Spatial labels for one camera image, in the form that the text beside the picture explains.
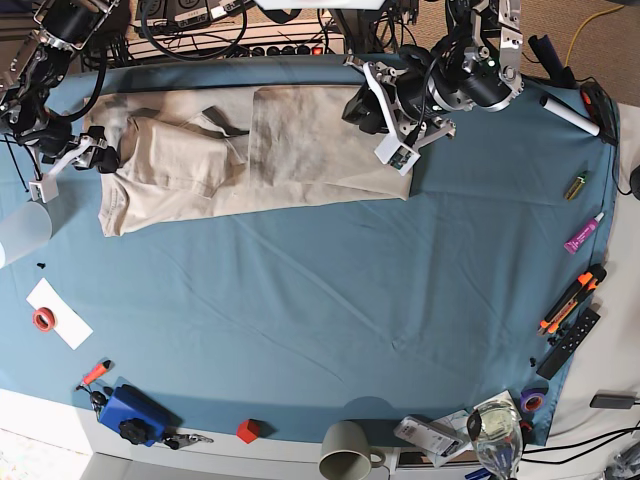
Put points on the black gripper screen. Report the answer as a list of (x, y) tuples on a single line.
[(364, 111), (102, 157)]

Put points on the beige T-shirt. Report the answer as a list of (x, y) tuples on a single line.
[(193, 154)]

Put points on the frosted plastic cup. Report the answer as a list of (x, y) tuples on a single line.
[(24, 231)]

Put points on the white power strip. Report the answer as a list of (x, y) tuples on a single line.
[(307, 35)]

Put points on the white paper sheet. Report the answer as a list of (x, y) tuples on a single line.
[(71, 328)]

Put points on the red tape roll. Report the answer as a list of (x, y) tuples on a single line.
[(44, 319)]

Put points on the orange marker pen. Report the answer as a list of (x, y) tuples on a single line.
[(98, 371)]

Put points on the yellow green battery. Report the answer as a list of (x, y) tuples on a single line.
[(576, 186)]

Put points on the blue table cloth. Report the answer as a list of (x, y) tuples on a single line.
[(303, 317)]

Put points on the black orange tool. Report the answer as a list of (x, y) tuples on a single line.
[(598, 106)]

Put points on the purple tube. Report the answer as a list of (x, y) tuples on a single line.
[(578, 239)]

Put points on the blue box with knob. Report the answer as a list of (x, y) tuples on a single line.
[(134, 416)]

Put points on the orange black utility knife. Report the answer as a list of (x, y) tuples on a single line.
[(577, 292)]

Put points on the key bunch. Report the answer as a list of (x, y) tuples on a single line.
[(178, 441)]

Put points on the red cube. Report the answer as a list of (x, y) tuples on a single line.
[(248, 431)]

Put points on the black remote control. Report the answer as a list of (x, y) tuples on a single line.
[(562, 350)]

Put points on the packaged white device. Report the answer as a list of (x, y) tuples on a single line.
[(428, 436)]

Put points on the purple tape roll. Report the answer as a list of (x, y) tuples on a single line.
[(533, 399)]

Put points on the clear wine glass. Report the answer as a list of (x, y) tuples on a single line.
[(495, 433)]

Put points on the grey ceramic mug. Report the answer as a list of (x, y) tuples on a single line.
[(346, 453)]

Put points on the black power adapter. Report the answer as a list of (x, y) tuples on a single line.
[(613, 400)]

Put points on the white wrist camera screen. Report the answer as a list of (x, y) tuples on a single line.
[(43, 190), (396, 154)]

